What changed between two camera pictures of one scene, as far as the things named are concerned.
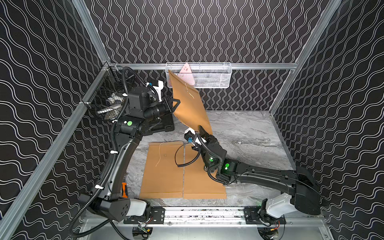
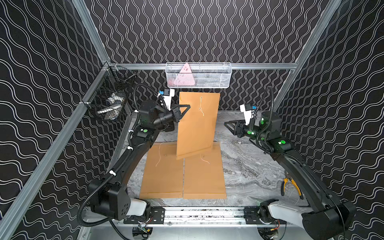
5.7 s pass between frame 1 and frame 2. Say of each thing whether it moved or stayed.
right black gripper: moved
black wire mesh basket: stayed
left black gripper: moved
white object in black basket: stayed
